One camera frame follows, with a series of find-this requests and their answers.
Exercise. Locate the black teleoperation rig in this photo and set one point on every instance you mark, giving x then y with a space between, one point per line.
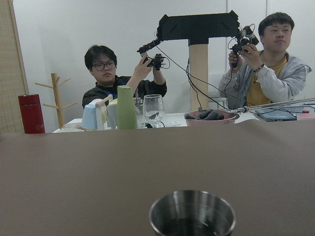
197 29

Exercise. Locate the pink bowl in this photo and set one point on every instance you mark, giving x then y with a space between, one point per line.
210 117

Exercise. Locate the steel rod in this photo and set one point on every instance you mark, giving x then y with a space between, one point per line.
245 109

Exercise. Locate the steel double jigger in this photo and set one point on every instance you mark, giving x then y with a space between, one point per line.
192 213

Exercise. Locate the red thermos bottle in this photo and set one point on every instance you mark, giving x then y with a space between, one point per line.
31 114

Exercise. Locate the green cup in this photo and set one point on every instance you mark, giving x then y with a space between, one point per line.
126 108

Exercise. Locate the wine glass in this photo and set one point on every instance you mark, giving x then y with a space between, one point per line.
153 109

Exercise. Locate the light blue cup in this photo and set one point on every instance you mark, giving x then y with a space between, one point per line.
89 120

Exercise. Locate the wooden mug tree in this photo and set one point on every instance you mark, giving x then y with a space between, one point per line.
55 86

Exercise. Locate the person in grey hoodie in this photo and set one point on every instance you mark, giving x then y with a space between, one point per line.
268 76

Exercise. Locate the seated person in black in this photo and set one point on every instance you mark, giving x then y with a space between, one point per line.
101 63

